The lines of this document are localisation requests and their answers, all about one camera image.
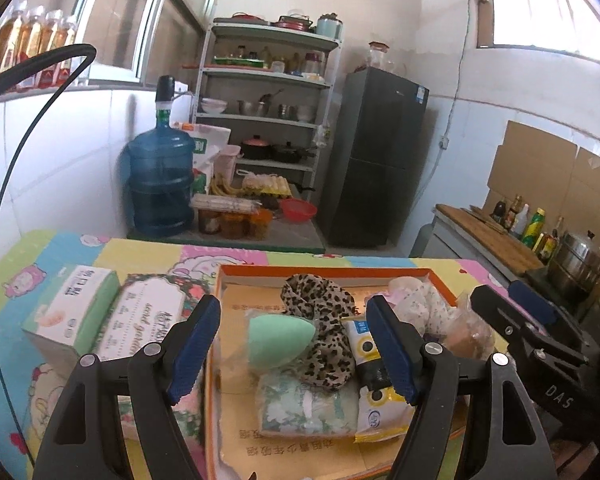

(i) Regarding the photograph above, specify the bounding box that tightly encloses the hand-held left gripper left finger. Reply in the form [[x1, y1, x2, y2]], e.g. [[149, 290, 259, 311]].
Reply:
[[32, 294, 222, 480]]

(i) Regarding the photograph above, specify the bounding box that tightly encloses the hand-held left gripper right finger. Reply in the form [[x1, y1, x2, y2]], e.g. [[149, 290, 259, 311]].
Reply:
[[365, 294, 556, 480]]

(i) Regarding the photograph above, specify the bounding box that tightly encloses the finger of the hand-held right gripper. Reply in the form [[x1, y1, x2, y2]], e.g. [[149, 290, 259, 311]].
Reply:
[[507, 279, 598, 356], [469, 284, 588, 378]]

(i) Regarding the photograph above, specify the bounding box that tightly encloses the cream floral scrunchie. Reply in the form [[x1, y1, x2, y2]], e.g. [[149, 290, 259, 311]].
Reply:
[[395, 280, 461, 336]]

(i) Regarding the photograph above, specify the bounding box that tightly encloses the cream plush toy pink bow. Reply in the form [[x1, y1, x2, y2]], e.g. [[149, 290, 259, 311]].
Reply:
[[386, 275, 426, 301]]

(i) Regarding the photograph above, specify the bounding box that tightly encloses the leopard print scrunchie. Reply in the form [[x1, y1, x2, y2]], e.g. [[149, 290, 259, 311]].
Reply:
[[279, 274, 358, 393]]

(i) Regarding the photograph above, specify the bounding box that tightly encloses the green makeup sponge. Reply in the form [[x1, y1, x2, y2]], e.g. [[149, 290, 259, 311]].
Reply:
[[247, 312, 317, 371]]

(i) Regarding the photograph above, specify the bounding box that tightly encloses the orange gold cardboard box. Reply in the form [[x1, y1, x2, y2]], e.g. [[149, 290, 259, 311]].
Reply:
[[202, 262, 481, 480]]

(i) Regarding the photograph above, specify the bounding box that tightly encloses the green white tissue pack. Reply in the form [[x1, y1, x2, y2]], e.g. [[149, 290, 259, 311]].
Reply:
[[255, 372, 361, 438]]

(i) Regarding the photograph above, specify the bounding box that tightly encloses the steel steamer pot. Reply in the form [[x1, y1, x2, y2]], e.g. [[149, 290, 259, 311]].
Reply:
[[547, 230, 600, 301]]

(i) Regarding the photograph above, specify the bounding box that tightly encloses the floral tissue box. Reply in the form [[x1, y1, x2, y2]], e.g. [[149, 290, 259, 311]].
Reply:
[[92, 272, 218, 443]]

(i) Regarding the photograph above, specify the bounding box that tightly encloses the row of sauce bottles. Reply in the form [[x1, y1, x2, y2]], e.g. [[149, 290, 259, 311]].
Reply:
[[490, 194, 566, 266]]

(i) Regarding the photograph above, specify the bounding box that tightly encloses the wooden cutting board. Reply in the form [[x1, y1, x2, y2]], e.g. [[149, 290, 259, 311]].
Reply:
[[437, 203, 546, 276]]

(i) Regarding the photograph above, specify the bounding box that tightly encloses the grey kitchen counter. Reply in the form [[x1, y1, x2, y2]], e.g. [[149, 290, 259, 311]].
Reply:
[[410, 203, 600, 311]]

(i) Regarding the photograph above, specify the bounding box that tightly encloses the green white mask box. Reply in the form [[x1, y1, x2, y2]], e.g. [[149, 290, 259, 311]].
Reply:
[[21, 265, 121, 361]]

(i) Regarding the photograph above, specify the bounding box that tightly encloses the jar of orange preserve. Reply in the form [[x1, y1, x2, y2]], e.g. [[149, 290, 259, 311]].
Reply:
[[197, 208, 221, 234], [247, 209, 273, 239], [220, 212, 246, 239]]

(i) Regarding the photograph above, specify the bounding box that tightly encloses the cardboard sheet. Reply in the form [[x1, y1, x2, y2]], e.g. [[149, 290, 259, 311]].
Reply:
[[482, 120, 600, 241]]

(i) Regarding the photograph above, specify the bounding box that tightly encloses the low concrete platform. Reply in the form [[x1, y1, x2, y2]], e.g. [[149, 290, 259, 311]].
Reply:
[[126, 195, 327, 256]]

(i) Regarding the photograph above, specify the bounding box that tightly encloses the dried noodle packet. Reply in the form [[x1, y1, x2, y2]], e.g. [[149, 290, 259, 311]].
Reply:
[[190, 195, 263, 213]]

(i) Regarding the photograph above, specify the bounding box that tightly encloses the bunch of bananas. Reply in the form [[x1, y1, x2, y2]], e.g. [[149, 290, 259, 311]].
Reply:
[[209, 172, 243, 198]]

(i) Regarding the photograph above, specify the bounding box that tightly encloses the blue water jug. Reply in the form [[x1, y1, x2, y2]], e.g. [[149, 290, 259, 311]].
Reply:
[[126, 102, 197, 238]]

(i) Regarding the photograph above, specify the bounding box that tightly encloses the colourful printed blanket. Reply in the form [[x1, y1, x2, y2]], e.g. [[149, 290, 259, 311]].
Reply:
[[0, 230, 511, 480]]

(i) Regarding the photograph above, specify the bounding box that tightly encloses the red colander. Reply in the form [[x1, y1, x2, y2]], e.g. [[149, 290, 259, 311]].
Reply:
[[279, 197, 315, 222]]

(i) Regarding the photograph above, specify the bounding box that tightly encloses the egg tray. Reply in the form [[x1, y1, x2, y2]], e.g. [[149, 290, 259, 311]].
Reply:
[[242, 172, 291, 197]]

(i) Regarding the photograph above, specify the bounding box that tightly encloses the pale pink plastic container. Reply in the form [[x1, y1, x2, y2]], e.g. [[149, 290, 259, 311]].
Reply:
[[212, 145, 242, 191]]

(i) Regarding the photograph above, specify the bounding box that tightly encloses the dark grey refrigerator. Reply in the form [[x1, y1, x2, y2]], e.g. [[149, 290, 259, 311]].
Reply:
[[325, 66, 431, 248]]

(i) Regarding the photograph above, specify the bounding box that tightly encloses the white flour bag green label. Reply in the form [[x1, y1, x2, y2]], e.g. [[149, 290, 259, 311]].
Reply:
[[172, 122, 232, 196]]

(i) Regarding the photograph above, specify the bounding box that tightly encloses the black pot red lid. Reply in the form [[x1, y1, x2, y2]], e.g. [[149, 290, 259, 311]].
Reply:
[[240, 135, 272, 161]]

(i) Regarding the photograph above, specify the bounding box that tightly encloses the black wok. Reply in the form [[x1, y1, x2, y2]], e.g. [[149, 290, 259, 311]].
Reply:
[[271, 141, 321, 163]]

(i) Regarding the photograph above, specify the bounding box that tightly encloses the steel pot with ladle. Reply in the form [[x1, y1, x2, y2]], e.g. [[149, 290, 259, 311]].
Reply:
[[237, 89, 285, 117]]

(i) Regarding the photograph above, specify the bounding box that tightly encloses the black water pump dispenser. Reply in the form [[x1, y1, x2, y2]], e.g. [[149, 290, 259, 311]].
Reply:
[[156, 75, 193, 106]]

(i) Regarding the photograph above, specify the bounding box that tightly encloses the white metal shelf rack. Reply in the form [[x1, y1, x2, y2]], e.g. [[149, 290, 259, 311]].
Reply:
[[192, 17, 343, 196]]

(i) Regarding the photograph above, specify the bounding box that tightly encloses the large glass jar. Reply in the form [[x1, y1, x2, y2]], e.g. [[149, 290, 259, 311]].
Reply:
[[362, 41, 396, 71]]

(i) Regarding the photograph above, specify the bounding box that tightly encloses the green tray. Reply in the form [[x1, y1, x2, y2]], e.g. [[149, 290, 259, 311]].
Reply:
[[212, 56, 271, 68]]

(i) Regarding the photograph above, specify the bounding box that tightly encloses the small high window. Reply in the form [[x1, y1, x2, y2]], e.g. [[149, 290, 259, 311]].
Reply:
[[472, 0, 600, 68]]

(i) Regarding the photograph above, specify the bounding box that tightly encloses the red-lidded clear jar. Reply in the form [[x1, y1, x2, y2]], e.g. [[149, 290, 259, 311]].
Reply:
[[302, 51, 326, 77]]

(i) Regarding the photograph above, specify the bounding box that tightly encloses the white sliding window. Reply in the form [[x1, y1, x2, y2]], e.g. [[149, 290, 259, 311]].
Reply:
[[72, 0, 221, 88]]

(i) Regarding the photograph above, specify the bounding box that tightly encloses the teal storage jar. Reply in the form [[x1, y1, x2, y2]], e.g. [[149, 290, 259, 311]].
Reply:
[[316, 12, 343, 41]]

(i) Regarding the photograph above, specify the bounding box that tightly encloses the red cooking pot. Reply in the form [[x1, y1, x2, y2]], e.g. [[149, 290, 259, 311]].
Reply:
[[272, 10, 315, 31]]

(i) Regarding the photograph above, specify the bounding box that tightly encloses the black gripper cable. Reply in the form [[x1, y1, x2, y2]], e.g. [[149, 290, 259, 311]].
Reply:
[[0, 44, 98, 468]]

